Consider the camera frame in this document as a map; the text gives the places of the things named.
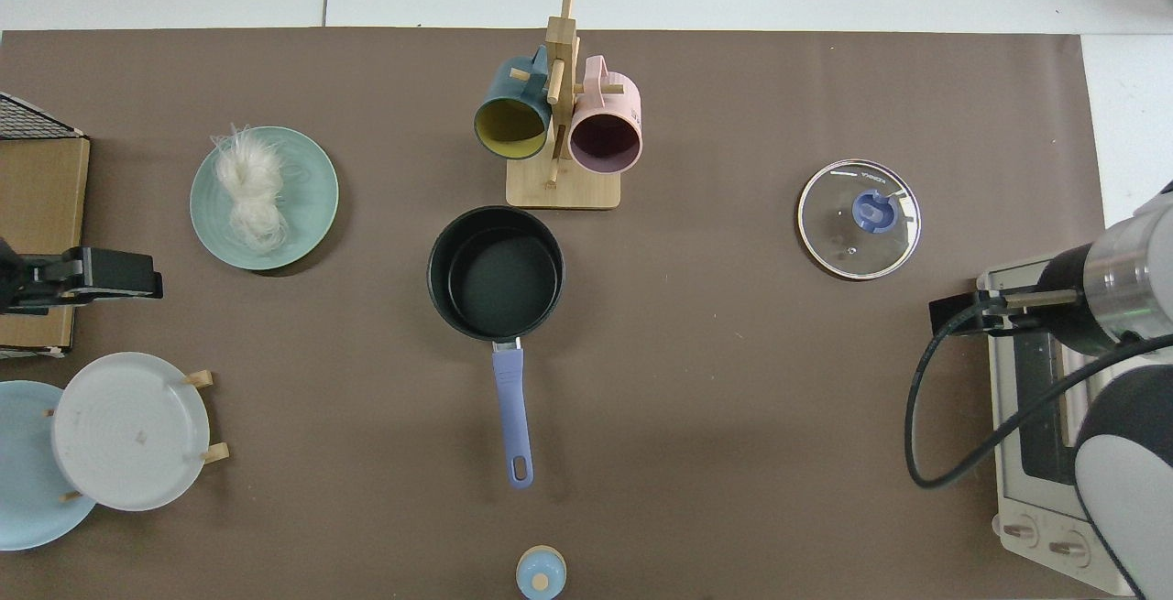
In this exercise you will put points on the white vermicelli bundle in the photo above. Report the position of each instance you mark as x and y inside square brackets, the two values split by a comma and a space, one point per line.
[247, 179]

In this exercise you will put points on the glass lid with blue knob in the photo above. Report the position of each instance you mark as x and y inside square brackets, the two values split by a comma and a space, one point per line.
[834, 234]

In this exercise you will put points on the wooden plate rack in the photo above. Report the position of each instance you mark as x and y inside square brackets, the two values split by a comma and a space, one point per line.
[197, 378]

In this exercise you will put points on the white plate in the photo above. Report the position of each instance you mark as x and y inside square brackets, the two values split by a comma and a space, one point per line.
[128, 435]

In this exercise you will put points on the green plate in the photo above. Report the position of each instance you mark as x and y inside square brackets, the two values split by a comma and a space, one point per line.
[312, 224]

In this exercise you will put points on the light blue plate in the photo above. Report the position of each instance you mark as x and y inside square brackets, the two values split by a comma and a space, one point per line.
[27, 490]

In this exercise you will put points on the pale toaster oven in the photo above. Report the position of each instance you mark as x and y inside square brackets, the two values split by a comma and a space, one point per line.
[1017, 499]

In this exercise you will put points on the brown table cloth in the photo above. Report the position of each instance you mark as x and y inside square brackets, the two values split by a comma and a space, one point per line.
[825, 380]

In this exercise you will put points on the dark teal cup yellow inside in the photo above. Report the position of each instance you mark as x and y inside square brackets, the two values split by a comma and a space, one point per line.
[513, 124]

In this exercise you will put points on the wooden cup stand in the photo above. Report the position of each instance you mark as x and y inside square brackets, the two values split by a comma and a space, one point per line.
[564, 192]

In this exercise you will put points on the pink cup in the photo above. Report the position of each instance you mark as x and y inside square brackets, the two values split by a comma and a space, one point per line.
[605, 137]

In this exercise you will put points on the small blue round thing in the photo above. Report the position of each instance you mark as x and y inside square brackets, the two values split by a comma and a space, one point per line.
[531, 568]

